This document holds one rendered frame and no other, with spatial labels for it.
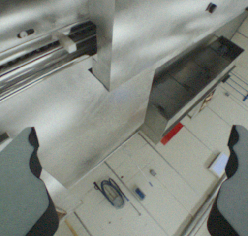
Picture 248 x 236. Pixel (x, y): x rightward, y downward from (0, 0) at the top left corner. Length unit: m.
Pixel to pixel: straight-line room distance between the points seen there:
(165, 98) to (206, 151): 2.33
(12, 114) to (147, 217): 3.75
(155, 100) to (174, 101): 0.34
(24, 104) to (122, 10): 0.26
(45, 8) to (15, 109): 0.21
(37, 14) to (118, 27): 0.10
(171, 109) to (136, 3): 2.62
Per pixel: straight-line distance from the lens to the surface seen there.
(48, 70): 0.30
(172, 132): 3.61
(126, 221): 3.91
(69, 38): 0.29
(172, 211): 4.13
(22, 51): 0.27
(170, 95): 2.97
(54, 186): 0.55
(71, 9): 0.26
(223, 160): 4.83
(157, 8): 0.29
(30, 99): 0.38
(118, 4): 0.23
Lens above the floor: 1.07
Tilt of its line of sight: 18 degrees down
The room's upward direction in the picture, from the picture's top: 135 degrees clockwise
